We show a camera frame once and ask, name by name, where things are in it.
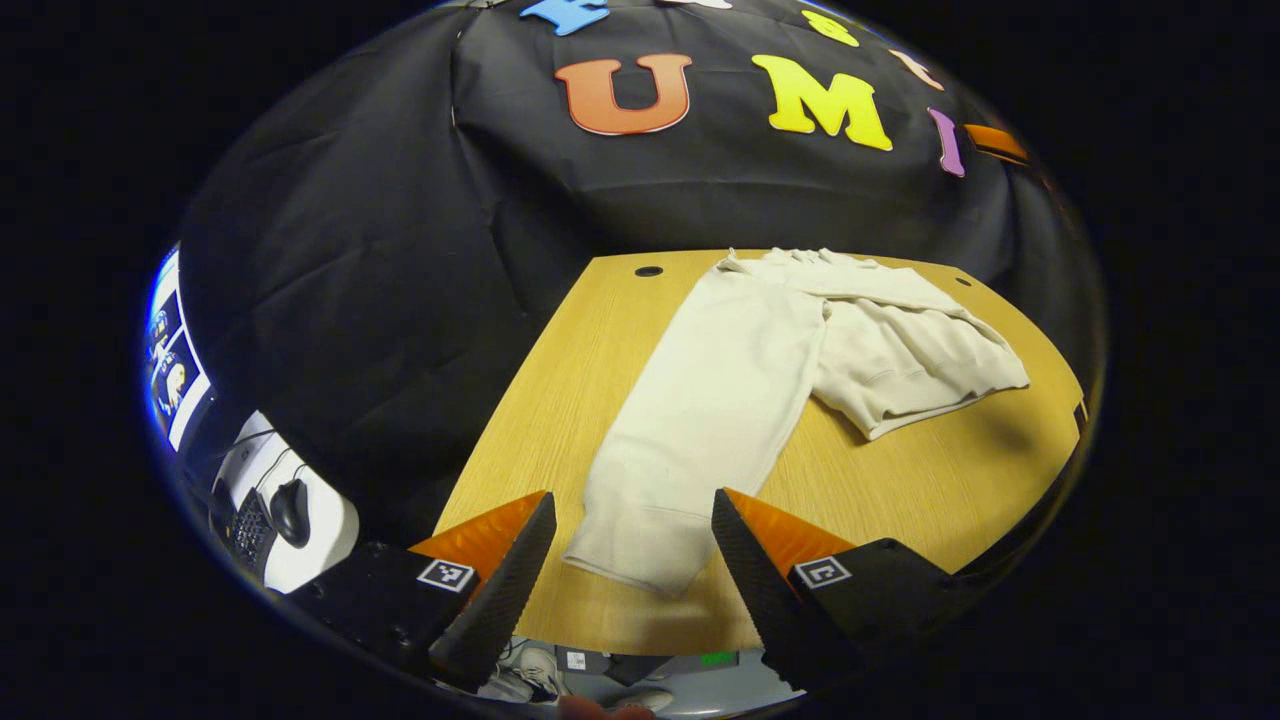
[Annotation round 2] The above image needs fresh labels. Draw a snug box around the black computer case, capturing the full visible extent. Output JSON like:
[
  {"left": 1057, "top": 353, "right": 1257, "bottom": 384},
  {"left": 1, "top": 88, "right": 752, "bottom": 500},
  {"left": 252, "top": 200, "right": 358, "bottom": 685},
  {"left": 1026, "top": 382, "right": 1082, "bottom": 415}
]
[{"left": 553, "top": 647, "right": 673, "bottom": 688}]

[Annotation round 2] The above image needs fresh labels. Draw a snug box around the white sneaker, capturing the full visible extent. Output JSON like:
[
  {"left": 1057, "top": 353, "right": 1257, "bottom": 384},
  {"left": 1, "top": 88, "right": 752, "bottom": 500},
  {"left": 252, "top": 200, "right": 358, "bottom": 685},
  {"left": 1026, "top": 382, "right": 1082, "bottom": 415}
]
[
  {"left": 505, "top": 645, "right": 563, "bottom": 698},
  {"left": 603, "top": 687, "right": 677, "bottom": 714}
]

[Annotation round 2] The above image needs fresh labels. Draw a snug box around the black computer mouse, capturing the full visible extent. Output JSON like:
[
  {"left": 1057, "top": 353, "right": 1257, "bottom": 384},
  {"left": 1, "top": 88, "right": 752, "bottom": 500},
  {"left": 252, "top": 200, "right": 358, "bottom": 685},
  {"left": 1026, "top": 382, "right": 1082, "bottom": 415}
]
[{"left": 270, "top": 478, "right": 313, "bottom": 549}]

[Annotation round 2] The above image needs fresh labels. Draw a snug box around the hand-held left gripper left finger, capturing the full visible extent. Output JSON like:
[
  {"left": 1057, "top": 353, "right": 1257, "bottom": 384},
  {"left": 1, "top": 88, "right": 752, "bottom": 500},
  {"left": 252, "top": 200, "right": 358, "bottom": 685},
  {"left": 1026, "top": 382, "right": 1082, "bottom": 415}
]
[{"left": 288, "top": 490, "right": 558, "bottom": 694}]

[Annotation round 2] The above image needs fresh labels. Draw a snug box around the cream knit sweater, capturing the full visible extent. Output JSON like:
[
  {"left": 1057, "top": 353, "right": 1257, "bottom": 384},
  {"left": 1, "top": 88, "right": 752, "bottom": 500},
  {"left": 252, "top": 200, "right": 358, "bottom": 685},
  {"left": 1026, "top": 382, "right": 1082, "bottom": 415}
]
[{"left": 563, "top": 247, "right": 1031, "bottom": 599}]

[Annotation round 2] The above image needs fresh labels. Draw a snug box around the white side table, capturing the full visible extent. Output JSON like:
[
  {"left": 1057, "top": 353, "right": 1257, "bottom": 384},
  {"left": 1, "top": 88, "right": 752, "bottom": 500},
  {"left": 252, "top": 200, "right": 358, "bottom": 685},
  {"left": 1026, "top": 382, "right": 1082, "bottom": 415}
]
[{"left": 208, "top": 410, "right": 361, "bottom": 596}]

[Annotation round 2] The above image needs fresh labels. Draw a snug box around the black keyboard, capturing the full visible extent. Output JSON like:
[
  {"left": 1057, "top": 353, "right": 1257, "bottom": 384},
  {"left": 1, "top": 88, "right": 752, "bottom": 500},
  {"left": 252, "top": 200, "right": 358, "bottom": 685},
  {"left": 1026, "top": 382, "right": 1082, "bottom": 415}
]
[{"left": 228, "top": 488, "right": 279, "bottom": 579}]

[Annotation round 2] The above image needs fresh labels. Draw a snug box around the computer monitor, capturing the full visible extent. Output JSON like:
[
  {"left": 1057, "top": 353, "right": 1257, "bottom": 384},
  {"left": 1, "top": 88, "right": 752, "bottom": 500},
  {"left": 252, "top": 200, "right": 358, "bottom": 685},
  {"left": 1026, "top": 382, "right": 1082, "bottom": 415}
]
[{"left": 143, "top": 245, "right": 213, "bottom": 453}]

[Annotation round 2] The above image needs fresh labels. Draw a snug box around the black backdrop cloth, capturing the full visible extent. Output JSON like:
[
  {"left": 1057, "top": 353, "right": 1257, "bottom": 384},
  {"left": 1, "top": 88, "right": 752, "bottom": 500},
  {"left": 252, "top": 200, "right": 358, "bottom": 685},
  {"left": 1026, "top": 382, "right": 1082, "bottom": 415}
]
[{"left": 180, "top": 0, "right": 1101, "bottom": 541}]

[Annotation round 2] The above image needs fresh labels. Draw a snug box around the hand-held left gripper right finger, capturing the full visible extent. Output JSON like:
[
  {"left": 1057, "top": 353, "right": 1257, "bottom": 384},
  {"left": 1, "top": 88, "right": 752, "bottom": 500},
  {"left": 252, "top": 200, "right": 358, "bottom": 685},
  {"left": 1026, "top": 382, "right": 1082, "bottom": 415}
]
[{"left": 710, "top": 487, "right": 991, "bottom": 693}]

